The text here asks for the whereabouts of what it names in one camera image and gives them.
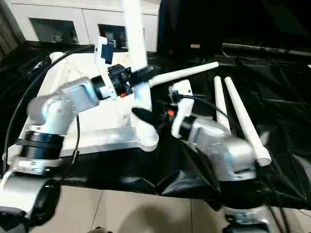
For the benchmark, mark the black work mat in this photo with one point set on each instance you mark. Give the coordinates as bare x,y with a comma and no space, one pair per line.
282,97

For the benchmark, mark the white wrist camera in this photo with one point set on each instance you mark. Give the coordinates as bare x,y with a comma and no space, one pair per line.
104,56
181,104

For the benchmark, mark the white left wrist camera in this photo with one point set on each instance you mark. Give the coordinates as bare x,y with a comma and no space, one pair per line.
104,56

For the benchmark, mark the white plastic table top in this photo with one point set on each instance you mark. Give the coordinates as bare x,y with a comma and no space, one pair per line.
102,131

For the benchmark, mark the white glass-door cabinet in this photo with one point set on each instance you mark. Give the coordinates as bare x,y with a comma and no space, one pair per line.
73,17

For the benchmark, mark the white plastic table leg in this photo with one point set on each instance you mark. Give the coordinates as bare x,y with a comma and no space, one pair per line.
135,39
184,74
221,102
245,121

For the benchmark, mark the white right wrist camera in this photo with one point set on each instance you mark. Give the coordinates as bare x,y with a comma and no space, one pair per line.
181,104

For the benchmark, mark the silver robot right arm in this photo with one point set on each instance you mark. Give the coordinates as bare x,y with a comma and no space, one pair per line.
223,145

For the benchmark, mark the grey curtain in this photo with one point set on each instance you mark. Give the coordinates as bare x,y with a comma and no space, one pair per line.
8,34

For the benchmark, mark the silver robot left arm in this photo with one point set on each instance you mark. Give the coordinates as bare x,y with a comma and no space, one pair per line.
53,116

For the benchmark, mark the black backdrop cloth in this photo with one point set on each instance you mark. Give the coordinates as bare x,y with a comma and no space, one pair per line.
243,24

